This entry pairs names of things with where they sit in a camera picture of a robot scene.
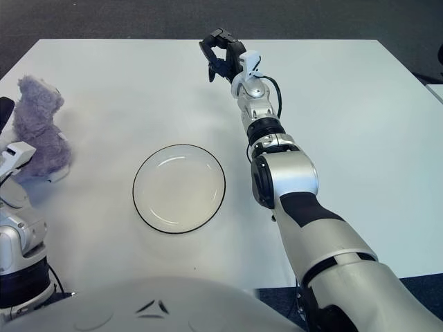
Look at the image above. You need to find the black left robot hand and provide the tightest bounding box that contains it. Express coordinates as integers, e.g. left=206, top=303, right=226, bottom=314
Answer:
left=0, top=96, right=17, bottom=134

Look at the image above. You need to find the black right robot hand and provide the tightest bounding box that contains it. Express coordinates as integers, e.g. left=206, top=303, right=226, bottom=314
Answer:
left=199, top=28, right=247, bottom=84

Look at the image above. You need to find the purple plush bunny doll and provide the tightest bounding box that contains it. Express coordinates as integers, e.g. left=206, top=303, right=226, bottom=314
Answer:
left=12, top=75, right=73, bottom=184

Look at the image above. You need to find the white plate with black rim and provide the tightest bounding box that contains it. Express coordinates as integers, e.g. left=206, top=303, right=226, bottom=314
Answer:
left=132, top=143, right=227, bottom=235

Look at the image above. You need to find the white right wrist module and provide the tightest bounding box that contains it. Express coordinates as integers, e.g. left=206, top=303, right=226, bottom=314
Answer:
left=239, top=50, right=263, bottom=79

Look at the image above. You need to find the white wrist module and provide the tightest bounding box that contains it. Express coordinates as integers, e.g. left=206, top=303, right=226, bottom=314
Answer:
left=239, top=50, right=263, bottom=79
left=0, top=140, right=37, bottom=181

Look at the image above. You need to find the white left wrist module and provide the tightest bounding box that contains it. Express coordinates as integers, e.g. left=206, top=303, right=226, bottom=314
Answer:
left=0, top=140, right=37, bottom=181

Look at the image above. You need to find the black chair base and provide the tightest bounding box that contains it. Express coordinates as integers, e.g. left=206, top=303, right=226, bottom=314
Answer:
left=413, top=44, right=443, bottom=84

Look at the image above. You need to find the grey robot torso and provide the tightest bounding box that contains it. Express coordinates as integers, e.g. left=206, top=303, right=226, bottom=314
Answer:
left=0, top=276, right=305, bottom=332

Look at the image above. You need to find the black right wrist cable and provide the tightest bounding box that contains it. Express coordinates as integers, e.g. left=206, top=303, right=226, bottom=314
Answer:
left=259, top=75, right=283, bottom=118

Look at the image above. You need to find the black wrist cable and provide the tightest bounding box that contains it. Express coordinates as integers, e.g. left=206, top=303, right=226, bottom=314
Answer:
left=259, top=75, right=283, bottom=118
left=44, top=262, right=65, bottom=295

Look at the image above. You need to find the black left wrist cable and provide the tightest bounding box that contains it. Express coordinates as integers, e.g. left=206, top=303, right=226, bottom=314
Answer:
left=44, top=262, right=65, bottom=295

